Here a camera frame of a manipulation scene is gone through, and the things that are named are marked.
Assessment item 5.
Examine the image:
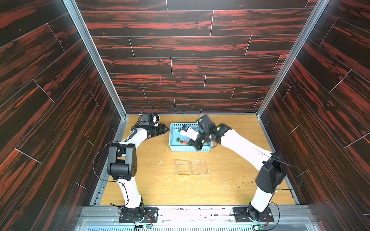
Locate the light blue plastic basket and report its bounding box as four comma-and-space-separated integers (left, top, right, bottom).
169, 123, 213, 152

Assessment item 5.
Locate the clear plastic clamshell container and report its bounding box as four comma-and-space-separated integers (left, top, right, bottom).
175, 159, 209, 175

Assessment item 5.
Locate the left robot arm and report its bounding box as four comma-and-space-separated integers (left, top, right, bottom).
107, 123, 169, 211

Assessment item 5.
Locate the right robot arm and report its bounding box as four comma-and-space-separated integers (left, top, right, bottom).
180, 115, 286, 221

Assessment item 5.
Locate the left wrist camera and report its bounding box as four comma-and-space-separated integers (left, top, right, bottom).
139, 113, 160, 126

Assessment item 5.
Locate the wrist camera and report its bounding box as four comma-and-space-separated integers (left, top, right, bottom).
139, 113, 160, 126
180, 124, 199, 140

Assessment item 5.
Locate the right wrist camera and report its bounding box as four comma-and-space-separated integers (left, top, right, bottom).
180, 124, 199, 140

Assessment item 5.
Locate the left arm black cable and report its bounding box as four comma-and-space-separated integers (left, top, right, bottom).
92, 101, 155, 208

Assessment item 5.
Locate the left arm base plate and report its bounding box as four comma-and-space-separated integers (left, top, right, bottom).
119, 207, 159, 224

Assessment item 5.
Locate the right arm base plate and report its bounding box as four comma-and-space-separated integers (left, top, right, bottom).
231, 206, 274, 223

